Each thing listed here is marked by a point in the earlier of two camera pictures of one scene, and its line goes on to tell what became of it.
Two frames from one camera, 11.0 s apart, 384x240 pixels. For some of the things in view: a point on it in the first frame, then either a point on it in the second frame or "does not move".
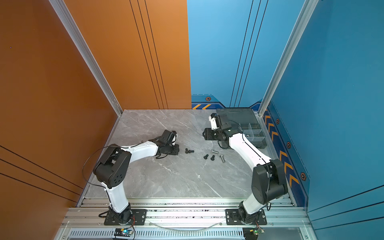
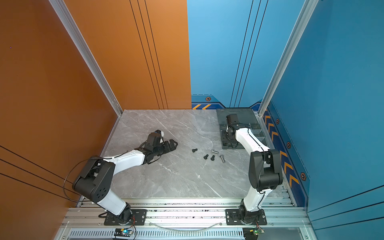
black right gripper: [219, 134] to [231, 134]
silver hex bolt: [222, 159] does not move
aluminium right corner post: [310, 5] does not move
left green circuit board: [123, 232] does not move
